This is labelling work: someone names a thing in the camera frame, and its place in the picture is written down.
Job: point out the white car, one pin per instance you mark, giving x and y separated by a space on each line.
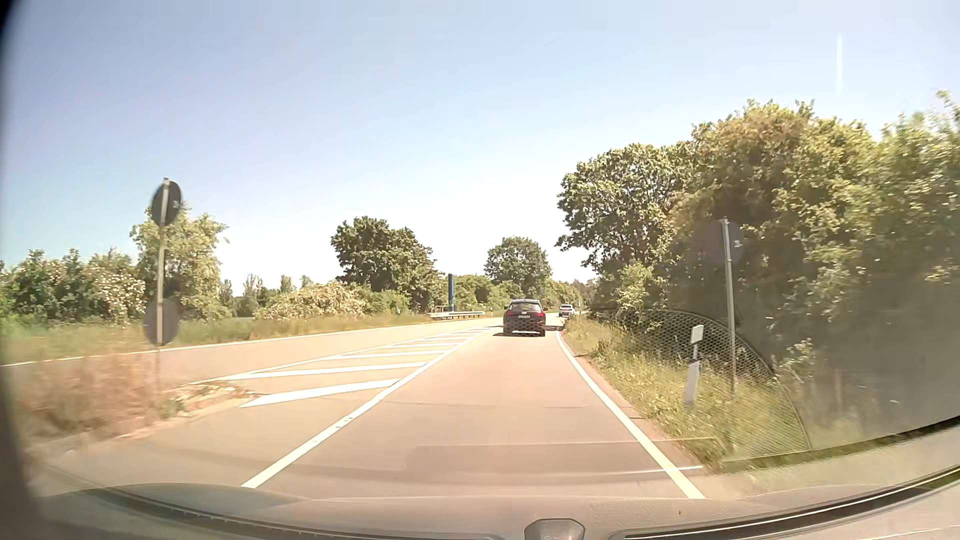
566 310

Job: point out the dry grass traffic island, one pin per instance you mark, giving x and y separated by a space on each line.
82 397

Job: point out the grey asphalt road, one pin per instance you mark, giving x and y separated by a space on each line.
487 405

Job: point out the grass verge with field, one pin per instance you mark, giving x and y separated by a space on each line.
210 330

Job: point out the dark car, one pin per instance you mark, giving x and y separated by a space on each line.
524 316

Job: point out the guard rail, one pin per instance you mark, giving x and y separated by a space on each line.
457 314

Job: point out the white marker post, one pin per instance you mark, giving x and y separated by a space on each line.
693 367

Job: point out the car's own bonnet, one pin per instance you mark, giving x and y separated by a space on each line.
480 517

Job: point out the round road sign on post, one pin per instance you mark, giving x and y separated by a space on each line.
728 300

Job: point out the blue pillar sign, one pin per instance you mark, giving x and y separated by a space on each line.
451 292

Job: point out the round road signs on post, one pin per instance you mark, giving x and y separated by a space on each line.
160 262

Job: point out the road markings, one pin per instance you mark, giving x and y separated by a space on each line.
634 429

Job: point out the row of trees and bushes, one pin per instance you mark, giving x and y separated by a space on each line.
225 285

